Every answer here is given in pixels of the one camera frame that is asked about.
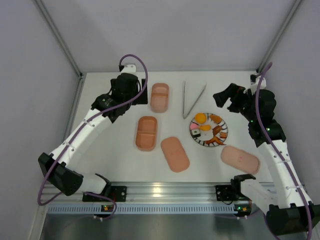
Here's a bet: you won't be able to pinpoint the right pink box lid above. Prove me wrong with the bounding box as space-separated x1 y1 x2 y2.
220 145 261 175

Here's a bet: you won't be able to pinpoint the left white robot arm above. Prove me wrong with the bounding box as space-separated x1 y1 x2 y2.
38 64 146 196

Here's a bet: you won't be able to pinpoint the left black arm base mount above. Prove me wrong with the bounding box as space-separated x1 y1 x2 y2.
82 185 127 202

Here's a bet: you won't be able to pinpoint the pink box lid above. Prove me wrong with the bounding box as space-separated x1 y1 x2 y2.
220 145 261 175
161 136 190 173

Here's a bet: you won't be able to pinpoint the striped round plate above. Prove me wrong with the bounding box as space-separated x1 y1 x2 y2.
189 112 229 147

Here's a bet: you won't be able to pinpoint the far pink lunch box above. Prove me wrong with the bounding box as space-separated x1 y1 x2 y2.
150 83 170 113

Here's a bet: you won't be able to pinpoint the pink lunch box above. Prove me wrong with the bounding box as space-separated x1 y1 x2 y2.
135 116 158 152
150 83 170 113

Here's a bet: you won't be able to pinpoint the brown toy sausage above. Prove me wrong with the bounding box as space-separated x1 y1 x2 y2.
212 125 223 136

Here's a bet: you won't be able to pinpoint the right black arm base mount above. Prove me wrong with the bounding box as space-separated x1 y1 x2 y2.
215 184 237 202

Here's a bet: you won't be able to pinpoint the orange round toy food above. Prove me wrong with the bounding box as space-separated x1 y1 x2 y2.
194 113 207 124

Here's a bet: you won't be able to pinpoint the small brown toy meat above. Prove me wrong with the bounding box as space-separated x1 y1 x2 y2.
219 132 228 139

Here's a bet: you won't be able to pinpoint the orange toy fried shrimp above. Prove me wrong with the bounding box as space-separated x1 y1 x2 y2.
209 114 222 125

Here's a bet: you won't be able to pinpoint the grey slotted cable duct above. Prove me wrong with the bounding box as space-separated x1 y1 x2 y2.
47 203 238 215

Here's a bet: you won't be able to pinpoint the black white sushi roll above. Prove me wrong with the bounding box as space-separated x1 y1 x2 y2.
191 129 201 138

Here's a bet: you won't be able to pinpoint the near pink lunch box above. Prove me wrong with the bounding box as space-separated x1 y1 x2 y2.
135 116 158 152

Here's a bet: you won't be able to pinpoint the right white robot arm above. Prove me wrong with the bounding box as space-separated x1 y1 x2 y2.
213 76 320 240

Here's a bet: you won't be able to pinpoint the metal tongs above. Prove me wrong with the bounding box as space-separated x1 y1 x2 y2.
182 80 208 119

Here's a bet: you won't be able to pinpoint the centre pink box lid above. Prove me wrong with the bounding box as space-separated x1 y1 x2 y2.
161 136 190 173

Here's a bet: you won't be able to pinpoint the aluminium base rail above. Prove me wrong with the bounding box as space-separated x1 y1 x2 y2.
39 181 276 204

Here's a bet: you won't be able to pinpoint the yellow toy chicken drumstick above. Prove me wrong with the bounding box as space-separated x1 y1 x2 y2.
198 125 212 131

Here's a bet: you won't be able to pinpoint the pink toy sweet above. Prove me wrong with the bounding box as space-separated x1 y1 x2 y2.
189 123 199 130

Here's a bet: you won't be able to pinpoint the left aluminium frame post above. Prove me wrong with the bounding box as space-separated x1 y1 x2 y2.
32 0 83 79

